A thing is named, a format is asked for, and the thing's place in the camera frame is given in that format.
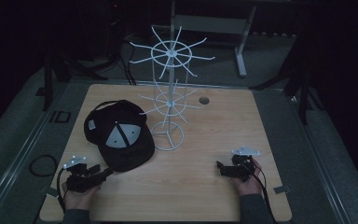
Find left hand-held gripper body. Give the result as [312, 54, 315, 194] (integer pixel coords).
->
[62, 155, 107, 193]

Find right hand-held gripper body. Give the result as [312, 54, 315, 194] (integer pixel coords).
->
[222, 145, 261, 183]

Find black cap with white panel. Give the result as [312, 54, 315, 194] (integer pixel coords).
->
[83, 99, 156, 174]

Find person's left hand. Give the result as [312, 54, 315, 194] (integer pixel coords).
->
[62, 181, 103, 212]

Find person's right hand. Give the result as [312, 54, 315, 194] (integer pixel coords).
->
[230, 158, 265, 197]

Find grey tape strip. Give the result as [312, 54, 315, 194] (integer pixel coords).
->
[273, 185, 293, 194]
[40, 186, 60, 198]

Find black tripod stand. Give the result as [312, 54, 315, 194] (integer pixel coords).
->
[249, 46, 325, 126]
[42, 50, 109, 112]

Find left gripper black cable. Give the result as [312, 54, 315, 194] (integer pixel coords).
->
[56, 165, 68, 215]

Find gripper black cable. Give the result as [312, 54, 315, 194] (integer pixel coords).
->
[56, 165, 68, 215]
[241, 161, 280, 224]

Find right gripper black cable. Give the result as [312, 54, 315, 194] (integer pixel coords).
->
[241, 161, 280, 224]

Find black cable loop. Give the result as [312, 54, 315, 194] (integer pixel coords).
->
[28, 154, 59, 178]

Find black rectangular floor frame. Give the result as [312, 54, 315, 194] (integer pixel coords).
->
[48, 110, 72, 124]

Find white wire display rack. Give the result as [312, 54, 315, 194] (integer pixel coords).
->
[129, 25, 216, 152]

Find black floor cables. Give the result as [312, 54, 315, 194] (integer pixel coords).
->
[117, 34, 137, 86]

